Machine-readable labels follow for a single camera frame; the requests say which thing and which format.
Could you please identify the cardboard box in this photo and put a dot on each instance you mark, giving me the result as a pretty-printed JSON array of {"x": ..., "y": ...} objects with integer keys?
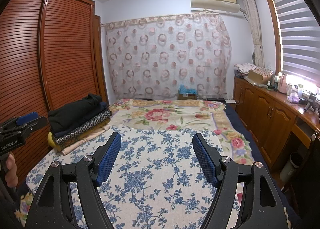
[{"x": 257, "y": 76}]

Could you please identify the white remote control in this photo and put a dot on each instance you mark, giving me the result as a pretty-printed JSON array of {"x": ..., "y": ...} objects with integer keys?
[{"x": 262, "y": 85}]

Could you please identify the circle print sheer curtain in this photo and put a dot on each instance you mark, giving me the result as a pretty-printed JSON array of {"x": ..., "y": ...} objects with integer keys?
[{"x": 165, "y": 56}]

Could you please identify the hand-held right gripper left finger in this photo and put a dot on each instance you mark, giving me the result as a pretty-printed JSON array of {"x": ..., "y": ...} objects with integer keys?
[{"x": 110, "y": 156}]

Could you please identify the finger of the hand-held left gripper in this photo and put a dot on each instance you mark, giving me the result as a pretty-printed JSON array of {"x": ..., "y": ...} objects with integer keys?
[
  {"x": 27, "y": 117},
  {"x": 37, "y": 123}
]

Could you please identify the person's left hand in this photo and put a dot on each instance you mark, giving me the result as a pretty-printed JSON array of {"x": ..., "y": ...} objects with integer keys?
[{"x": 12, "y": 171}]

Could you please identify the tied beige curtain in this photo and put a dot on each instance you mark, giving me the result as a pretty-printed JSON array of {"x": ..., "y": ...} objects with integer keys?
[{"x": 255, "y": 24}]

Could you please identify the blue floral white cloth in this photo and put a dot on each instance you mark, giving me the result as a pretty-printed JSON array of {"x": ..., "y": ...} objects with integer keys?
[{"x": 150, "y": 169}]

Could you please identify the dark green bottle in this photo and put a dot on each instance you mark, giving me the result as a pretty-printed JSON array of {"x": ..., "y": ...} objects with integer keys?
[{"x": 274, "y": 83}]

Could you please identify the pink kettle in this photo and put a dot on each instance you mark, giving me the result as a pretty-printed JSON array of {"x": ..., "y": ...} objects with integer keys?
[{"x": 282, "y": 83}]

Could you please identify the yellow pillow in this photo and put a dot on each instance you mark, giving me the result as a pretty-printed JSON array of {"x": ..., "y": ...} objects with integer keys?
[{"x": 52, "y": 141}]

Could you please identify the black toy figure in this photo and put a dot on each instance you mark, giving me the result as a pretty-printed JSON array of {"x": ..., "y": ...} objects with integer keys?
[{"x": 312, "y": 103}]

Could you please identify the wooden slatted wardrobe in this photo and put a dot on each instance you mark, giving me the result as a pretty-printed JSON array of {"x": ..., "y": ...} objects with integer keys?
[{"x": 67, "y": 51}]

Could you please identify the navy bed sheet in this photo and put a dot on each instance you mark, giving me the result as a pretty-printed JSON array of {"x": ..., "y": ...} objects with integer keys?
[{"x": 247, "y": 131}]

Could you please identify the grey trash bin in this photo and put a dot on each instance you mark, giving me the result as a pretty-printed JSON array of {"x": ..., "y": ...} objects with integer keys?
[{"x": 291, "y": 166}]

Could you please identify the folded navy cloth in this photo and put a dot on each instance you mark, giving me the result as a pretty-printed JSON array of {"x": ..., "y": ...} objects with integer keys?
[{"x": 103, "y": 106}]

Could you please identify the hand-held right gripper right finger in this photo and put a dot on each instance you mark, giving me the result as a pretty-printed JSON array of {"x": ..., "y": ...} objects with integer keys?
[{"x": 205, "y": 159}]

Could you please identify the black printed t-shirt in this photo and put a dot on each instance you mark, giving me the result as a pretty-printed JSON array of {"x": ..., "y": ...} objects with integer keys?
[{"x": 75, "y": 114}]

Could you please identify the wooden side cabinet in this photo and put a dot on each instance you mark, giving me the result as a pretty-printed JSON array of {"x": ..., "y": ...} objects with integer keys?
[{"x": 265, "y": 111}]

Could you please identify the floral fleece blanket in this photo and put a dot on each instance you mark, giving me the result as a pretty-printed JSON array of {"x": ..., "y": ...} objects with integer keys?
[{"x": 162, "y": 114}]

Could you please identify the folded beige cloth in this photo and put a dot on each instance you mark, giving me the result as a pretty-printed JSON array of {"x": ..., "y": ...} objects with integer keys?
[{"x": 82, "y": 141}]

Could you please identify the folded floral cloth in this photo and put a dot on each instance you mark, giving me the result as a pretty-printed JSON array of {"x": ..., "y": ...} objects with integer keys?
[{"x": 243, "y": 67}]

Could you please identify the stack of folded clothes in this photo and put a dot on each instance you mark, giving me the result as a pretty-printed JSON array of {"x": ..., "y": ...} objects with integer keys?
[{"x": 85, "y": 128}]

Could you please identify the purple tissue pack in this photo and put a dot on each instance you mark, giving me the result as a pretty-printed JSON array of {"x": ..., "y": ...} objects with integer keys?
[{"x": 293, "y": 98}]

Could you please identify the box with blue cloth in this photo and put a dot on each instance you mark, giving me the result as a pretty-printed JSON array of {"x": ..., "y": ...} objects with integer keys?
[{"x": 187, "y": 92}]

